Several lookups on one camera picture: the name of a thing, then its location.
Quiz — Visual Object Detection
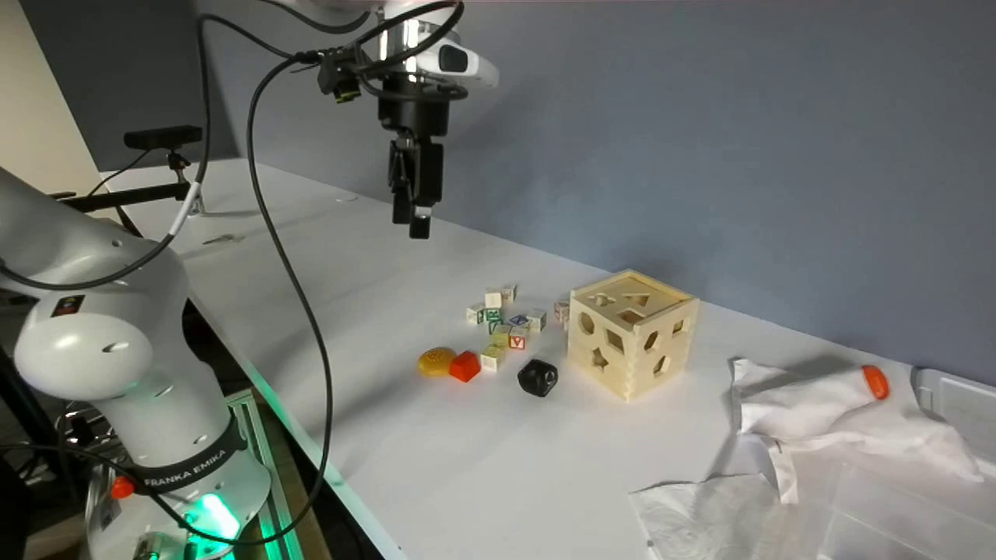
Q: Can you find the blue edged wooden block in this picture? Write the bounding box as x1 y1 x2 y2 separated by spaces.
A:
507 310 530 326

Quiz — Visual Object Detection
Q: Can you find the yellow number eight block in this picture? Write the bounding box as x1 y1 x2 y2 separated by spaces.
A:
479 352 501 372

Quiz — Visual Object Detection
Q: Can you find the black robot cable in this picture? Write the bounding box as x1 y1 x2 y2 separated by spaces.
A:
0 0 466 552

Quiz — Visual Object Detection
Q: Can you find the white cloth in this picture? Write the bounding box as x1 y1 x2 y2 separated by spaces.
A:
732 359 982 505

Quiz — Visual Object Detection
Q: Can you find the green letter G block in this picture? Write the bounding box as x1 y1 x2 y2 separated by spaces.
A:
485 308 507 332

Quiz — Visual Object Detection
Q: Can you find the wooden shape sorter cube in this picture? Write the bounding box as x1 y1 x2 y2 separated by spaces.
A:
565 271 698 401

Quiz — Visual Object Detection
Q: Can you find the red lettered wooden block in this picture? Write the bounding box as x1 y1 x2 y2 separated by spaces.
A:
507 330 530 352

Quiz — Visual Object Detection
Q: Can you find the black camera on stand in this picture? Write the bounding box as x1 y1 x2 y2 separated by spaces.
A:
61 125 203 213

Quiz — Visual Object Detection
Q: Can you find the orange red block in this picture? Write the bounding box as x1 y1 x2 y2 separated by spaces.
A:
447 352 483 382

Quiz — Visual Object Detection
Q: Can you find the letter O wooden block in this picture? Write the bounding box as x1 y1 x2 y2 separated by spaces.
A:
483 288 505 308

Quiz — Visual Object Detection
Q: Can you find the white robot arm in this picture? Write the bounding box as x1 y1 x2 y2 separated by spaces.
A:
0 0 498 560

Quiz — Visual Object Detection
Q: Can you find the pretzel picture wooden block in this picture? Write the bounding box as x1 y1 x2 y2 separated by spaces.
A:
501 283 519 306

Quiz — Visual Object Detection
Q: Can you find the clear plastic bag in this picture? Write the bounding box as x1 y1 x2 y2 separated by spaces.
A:
628 444 996 560

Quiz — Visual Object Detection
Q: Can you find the yellow toy bun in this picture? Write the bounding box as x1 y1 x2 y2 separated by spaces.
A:
417 346 453 376

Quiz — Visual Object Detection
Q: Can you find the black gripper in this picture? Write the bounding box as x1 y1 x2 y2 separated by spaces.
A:
380 94 447 241

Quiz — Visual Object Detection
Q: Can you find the orange marker cap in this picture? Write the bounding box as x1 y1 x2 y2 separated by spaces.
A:
861 365 891 401

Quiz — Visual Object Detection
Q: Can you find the black polyhedron block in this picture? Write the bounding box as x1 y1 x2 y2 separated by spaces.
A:
518 359 559 398

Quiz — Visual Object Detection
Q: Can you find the letter J wooden block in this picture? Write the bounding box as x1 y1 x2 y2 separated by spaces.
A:
464 306 485 326

